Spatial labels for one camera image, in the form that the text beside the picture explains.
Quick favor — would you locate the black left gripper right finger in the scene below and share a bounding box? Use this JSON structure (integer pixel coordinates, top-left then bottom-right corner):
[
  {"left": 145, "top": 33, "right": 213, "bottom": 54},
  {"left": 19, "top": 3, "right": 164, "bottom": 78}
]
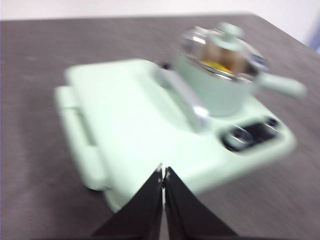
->
[{"left": 163, "top": 166, "right": 239, "bottom": 238}]

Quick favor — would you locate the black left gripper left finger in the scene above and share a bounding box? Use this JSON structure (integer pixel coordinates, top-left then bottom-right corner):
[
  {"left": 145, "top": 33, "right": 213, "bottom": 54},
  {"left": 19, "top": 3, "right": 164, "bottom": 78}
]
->
[{"left": 90, "top": 163, "right": 164, "bottom": 238}]

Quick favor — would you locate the yellow toy pumpkin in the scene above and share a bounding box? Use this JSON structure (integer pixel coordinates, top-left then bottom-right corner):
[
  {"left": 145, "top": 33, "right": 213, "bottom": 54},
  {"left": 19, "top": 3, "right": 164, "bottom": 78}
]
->
[{"left": 199, "top": 59, "right": 234, "bottom": 74}]

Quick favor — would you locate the glass lid with green knob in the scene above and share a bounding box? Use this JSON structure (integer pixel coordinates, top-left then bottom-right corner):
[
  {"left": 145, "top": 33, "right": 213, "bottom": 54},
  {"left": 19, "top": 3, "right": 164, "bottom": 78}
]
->
[{"left": 180, "top": 21, "right": 270, "bottom": 81}]

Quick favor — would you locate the green breakfast machine base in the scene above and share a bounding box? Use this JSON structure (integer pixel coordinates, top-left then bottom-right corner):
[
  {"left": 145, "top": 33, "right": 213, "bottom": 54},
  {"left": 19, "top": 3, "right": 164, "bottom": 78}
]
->
[{"left": 54, "top": 59, "right": 299, "bottom": 214}]

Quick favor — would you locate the silver control knob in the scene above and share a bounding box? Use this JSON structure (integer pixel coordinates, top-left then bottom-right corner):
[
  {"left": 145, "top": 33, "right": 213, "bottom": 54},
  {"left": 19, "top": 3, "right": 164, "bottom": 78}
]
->
[
  {"left": 264, "top": 116, "right": 280, "bottom": 129},
  {"left": 223, "top": 125, "right": 253, "bottom": 151}
]

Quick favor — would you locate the green hinged griddle cover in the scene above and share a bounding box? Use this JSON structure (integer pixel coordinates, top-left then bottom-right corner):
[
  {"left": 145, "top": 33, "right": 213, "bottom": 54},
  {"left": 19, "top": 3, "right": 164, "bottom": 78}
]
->
[{"left": 54, "top": 58, "right": 201, "bottom": 196}]

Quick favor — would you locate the black control panel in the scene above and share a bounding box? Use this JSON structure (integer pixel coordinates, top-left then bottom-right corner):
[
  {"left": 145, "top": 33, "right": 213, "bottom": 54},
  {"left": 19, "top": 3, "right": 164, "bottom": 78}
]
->
[{"left": 221, "top": 116, "right": 281, "bottom": 151}]

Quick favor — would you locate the silver griddle cover handle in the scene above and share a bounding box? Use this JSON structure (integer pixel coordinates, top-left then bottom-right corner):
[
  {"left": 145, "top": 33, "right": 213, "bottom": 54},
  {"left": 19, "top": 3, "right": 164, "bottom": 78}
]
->
[{"left": 154, "top": 66, "right": 210, "bottom": 133}]

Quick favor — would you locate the green steamer pot with handle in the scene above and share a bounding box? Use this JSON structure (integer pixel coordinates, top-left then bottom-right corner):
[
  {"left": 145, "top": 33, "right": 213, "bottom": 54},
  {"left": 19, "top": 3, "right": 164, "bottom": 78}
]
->
[{"left": 174, "top": 32, "right": 308, "bottom": 118}]

